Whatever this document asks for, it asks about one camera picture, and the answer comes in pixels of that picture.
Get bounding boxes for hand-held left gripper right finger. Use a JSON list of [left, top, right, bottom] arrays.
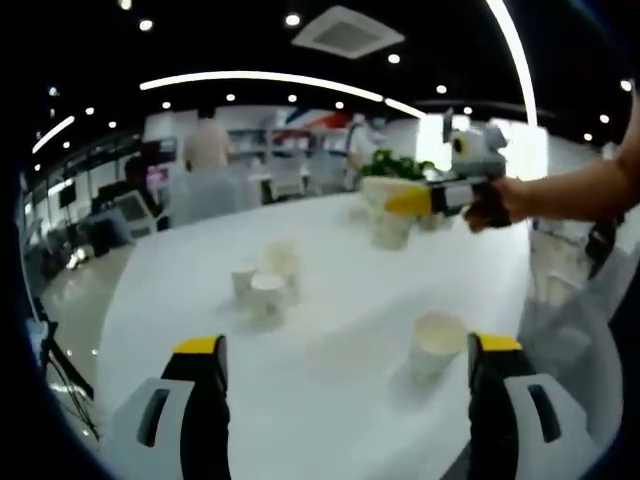
[[467, 331, 604, 480]]

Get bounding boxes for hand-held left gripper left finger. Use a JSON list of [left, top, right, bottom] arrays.
[[110, 334, 231, 480]]

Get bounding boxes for green print paper cup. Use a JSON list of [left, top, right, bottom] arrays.
[[408, 311, 467, 389], [360, 175, 426, 251]]

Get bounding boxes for cluster of white paper cups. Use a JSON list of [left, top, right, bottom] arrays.
[[230, 238, 302, 324]]

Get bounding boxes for person's right hand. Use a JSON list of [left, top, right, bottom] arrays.
[[462, 177, 515, 234]]

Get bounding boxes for small glass jar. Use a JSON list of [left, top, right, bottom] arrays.
[[418, 209, 454, 232]]

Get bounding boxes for potted green plant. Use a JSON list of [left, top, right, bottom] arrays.
[[349, 148, 442, 224]]

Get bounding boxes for black tripod stand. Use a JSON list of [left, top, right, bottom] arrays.
[[33, 309, 99, 444]]

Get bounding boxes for long ceiling light strip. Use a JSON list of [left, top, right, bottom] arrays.
[[485, 0, 539, 126]]

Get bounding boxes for white mesh office chair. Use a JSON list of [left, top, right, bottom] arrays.
[[263, 172, 307, 202]]

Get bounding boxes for ceiling air vent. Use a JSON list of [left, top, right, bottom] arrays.
[[292, 5, 405, 60]]

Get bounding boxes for white table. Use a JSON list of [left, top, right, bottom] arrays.
[[97, 192, 531, 480]]

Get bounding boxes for white storage shelf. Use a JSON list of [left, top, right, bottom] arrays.
[[227, 127, 351, 197]]

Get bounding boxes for round ceiling downlights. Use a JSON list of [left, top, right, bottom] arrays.
[[32, 0, 634, 171]]

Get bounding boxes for white swivel chair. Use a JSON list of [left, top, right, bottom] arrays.
[[113, 192, 162, 240]]

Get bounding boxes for curved ceiling light strip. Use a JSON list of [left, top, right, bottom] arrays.
[[139, 70, 427, 119]]

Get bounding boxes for grey office partition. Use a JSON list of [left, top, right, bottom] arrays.
[[168, 172, 262, 227]]

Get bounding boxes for pink lit monitor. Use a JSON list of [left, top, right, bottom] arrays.
[[145, 165, 174, 194]]

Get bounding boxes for black monitor on stand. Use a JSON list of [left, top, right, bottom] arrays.
[[58, 182, 77, 221]]

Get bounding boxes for dark display screen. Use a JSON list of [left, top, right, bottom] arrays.
[[142, 138, 177, 166]]

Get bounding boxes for straight ceiling light strip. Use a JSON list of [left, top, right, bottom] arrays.
[[32, 115, 76, 154]]

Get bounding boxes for black dangling strap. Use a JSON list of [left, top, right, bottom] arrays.
[[584, 214, 626, 281]]

